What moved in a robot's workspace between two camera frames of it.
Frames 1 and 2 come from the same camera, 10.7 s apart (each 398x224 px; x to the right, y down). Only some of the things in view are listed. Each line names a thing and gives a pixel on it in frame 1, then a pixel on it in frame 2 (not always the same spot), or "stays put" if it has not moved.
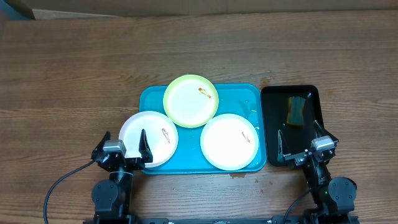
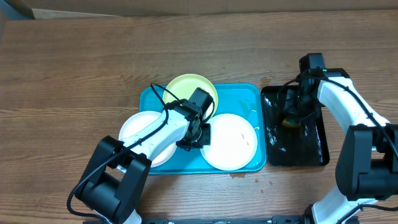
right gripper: (300, 159) → (291, 109)
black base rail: (295, 219) stays put
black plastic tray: (293, 109) stays put
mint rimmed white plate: (229, 142) stays put
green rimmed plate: (191, 101) stays put
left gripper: (143, 149) → (205, 140)
